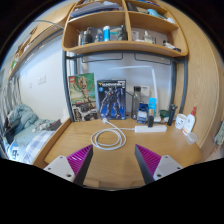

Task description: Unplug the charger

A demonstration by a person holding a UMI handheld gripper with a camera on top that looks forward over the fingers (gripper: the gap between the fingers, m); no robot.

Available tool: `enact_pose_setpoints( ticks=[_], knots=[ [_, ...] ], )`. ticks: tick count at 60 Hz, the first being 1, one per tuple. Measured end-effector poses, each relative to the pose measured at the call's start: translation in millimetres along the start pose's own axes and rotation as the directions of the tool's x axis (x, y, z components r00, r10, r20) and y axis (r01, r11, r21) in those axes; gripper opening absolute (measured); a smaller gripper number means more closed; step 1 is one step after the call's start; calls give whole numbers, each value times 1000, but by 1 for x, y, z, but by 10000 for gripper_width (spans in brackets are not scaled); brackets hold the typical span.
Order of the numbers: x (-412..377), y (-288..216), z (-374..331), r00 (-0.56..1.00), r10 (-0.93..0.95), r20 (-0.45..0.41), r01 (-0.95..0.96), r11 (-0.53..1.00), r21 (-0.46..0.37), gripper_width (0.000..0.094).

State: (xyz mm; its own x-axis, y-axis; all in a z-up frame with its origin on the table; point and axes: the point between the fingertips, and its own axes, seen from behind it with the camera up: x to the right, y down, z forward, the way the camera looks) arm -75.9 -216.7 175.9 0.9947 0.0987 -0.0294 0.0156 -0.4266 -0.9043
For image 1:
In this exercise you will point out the green Groot Lego box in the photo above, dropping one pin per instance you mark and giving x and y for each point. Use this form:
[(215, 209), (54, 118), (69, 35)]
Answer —
[(82, 97)]

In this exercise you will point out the dark transparent water bottle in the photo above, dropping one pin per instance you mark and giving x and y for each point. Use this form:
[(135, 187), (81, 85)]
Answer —
[(136, 99)]

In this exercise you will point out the small clear plastic cup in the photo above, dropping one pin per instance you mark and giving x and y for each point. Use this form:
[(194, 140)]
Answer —
[(191, 138)]

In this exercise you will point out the small blue box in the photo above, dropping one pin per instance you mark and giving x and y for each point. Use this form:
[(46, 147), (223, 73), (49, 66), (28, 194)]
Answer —
[(142, 113)]

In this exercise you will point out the green bowl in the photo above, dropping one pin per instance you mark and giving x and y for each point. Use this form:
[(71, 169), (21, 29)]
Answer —
[(164, 113)]

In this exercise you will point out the blue can on shelf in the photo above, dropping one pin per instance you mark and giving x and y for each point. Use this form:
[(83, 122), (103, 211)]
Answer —
[(106, 33)]

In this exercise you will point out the bed with blue bedding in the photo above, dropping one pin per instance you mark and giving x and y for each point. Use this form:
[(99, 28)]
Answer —
[(25, 134)]

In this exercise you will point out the blue robot model box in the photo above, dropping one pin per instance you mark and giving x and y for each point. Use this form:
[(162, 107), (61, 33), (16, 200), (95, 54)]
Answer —
[(112, 98)]

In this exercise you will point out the white bottle red cap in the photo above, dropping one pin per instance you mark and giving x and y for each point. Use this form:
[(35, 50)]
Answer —
[(189, 123)]

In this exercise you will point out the wooden wall shelf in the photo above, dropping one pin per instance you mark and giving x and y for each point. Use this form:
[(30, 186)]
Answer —
[(135, 25)]

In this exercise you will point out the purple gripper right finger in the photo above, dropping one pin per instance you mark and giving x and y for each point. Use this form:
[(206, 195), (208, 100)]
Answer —
[(153, 166)]

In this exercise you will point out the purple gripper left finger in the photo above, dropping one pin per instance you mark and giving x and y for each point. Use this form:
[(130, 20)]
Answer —
[(73, 167)]

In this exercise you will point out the white power strip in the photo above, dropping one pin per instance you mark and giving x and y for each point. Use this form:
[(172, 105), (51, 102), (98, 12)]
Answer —
[(153, 129)]

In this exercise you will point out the white mug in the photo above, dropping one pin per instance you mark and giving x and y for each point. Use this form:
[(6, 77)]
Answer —
[(180, 121)]

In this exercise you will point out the white desk lamp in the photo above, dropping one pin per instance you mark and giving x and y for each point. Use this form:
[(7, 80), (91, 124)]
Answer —
[(148, 88)]

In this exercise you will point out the black electric shaver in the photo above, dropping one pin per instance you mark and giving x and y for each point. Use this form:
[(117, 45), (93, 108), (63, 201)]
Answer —
[(172, 113)]

